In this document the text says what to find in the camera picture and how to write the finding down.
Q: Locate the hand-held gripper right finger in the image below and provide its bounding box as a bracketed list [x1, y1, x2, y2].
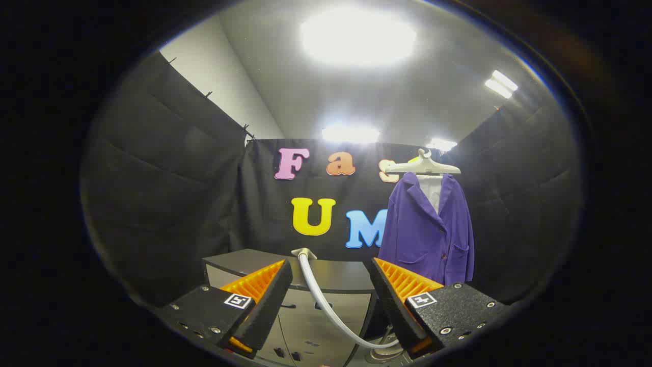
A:
[363, 257, 510, 360]

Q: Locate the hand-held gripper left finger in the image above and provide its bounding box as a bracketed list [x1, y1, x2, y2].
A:
[153, 259, 294, 360]

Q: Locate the purple corduroy jacket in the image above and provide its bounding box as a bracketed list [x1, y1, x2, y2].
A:
[378, 172, 475, 286]

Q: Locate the grey steamer base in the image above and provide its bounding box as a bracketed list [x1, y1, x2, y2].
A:
[365, 326, 408, 364]

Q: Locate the beige plastic clothes hanger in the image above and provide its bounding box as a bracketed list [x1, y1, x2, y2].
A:
[385, 148, 461, 175]

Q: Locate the grey cabinet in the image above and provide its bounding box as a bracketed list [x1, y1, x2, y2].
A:
[203, 249, 378, 367]

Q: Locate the white inner shirt panel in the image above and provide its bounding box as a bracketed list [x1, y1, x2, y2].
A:
[418, 174, 444, 215]

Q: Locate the black backdrop cloth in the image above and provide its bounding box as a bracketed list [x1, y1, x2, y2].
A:
[239, 138, 459, 261]

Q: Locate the plain black side curtain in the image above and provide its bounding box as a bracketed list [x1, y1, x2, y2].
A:
[80, 51, 254, 306]
[448, 99, 582, 304]

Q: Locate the double strip ceiling light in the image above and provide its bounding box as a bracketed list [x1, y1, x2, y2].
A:
[484, 70, 519, 99]

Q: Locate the large square ceiling light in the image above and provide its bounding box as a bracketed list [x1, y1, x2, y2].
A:
[300, 6, 417, 67]

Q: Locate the grey steamer hose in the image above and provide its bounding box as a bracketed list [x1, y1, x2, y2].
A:
[297, 253, 403, 350]

